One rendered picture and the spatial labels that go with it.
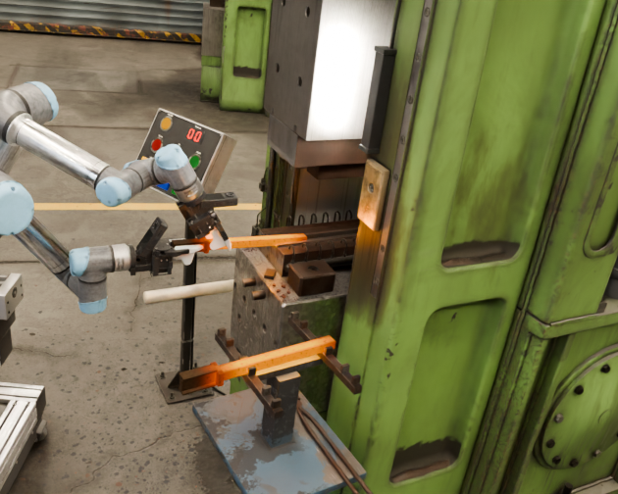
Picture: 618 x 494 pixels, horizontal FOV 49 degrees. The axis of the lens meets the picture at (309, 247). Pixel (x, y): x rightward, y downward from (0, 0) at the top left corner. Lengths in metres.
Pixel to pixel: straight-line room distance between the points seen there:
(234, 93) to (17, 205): 5.25
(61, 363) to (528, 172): 2.18
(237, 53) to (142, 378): 4.29
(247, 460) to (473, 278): 0.76
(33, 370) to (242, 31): 4.37
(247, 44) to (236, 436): 5.33
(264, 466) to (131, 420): 1.24
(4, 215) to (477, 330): 1.33
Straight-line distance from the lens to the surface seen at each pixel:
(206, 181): 2.34
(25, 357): 3.27
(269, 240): 2.03
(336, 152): 1.94
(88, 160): 1.82
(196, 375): 1.51
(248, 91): 6.80
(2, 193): 1.65
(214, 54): 6.97
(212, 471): 2.67
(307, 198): 2.27
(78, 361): 3.21
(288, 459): 1.74
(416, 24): 1.64
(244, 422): 1.82
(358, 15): 1.79
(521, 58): 1.75
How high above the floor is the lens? 1.93
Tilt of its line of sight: 27 degrees down
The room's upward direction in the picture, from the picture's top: 8 degrees clockwise
